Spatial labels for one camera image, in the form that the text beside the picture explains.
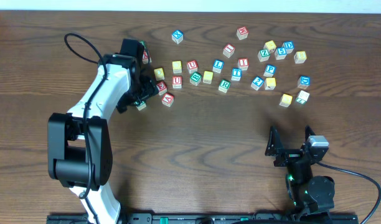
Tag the yellow block lower right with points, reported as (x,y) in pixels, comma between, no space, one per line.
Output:
(285,100)

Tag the red i block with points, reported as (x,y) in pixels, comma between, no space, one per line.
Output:
(243,64)
(228,50)

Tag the green R block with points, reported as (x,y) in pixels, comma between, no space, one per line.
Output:
(224,85)

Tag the blue D block lower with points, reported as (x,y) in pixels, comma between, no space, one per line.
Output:
(304,82)

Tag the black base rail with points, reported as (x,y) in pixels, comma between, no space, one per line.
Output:
(147,218)

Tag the blue d block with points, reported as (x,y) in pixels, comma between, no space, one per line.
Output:
(304,82)
(288,46)

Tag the blue X block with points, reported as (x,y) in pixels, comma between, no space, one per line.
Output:
(177,36)

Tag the red u block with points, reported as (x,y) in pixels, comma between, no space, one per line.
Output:
(192,66)
(177,82)

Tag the green N block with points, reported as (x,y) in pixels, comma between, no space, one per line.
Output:
(141,105)

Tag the yellow block left middle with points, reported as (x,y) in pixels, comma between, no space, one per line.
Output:
(159,74)

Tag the blue L block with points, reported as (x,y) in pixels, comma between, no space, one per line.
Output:
(217,66)

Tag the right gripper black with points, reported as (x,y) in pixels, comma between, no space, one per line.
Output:
(292,156)

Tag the red A block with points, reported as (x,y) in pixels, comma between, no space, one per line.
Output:
(167,99)

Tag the blue 5 block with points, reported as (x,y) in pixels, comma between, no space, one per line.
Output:
(280,53)

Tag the red I block upper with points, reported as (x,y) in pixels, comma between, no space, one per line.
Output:
(228,50)

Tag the red I block lower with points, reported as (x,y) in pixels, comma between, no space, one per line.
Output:
(243,64)

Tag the blue 2 block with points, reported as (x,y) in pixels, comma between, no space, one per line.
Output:
(257,83)

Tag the red H block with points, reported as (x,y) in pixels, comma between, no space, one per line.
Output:
(242,33)

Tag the green B block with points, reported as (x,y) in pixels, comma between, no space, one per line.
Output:
(195,78)

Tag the blue P block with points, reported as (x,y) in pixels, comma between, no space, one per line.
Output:
(269,71)

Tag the white green Z block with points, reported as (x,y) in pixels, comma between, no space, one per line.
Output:
(302,97)

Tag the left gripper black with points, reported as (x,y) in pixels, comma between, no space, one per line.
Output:
(145,90)

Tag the blue T block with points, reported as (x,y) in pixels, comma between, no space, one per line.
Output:
(236,74)

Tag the yellow block beside 2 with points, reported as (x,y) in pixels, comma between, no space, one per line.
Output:
(270,83)

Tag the green F block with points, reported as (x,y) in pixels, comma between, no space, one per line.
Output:
(144,44)

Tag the yellow block top right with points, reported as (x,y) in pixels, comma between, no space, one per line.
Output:
(270,46)

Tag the yellow block beside B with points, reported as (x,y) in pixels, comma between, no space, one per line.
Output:
(207,77)

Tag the blue D block upper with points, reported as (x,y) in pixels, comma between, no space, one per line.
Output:
(288,46)

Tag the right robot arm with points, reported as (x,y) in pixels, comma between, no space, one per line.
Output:
(313,196)

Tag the yellow block far right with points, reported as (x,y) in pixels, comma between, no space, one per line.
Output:
(300,57)

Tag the red E block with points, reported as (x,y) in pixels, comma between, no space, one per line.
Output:
(162,88)

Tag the yellow block centre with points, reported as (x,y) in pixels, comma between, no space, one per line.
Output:
(177,66)

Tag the red Y block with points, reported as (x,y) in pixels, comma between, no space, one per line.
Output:
(146,58)

